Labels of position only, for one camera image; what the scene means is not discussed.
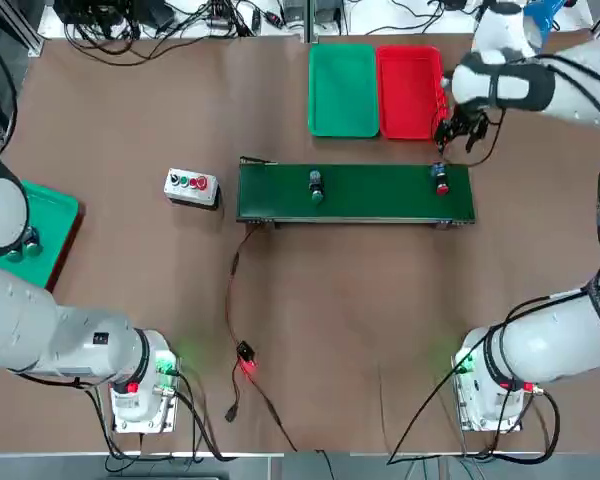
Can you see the red plastic tray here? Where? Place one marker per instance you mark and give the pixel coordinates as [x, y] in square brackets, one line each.
[410, 92]
[65, 255]

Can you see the aluminium frame rail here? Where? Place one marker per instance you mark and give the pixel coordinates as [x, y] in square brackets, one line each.
[32, 42]

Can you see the grey control box with buttons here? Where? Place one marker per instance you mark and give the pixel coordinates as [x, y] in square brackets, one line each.
[190, 197]

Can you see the green plastic tray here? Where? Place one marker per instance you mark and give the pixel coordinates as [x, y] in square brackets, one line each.
[342, 90]
[50, 225]

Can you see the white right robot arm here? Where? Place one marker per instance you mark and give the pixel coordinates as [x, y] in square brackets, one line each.
[545, 345]

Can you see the black switch module red light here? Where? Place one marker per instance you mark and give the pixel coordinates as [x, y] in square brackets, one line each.
[246, 352]

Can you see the green conveyor belt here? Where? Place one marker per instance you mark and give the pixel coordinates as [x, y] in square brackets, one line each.
[355, 192]

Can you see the aluminium frame post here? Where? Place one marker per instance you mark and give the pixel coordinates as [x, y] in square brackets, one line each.
[310, 20]

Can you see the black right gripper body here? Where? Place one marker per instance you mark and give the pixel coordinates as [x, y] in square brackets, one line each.
[470, 114]

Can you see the blue desk lamp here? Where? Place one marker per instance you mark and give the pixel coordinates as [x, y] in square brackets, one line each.
[542, 17]

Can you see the red-capped push button part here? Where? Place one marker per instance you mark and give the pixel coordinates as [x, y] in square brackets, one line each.
[442, 187]

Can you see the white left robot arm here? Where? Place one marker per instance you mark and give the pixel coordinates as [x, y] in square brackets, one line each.
[20, 320]

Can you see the black electronics box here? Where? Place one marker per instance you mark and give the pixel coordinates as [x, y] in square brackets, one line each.
[90, 12]

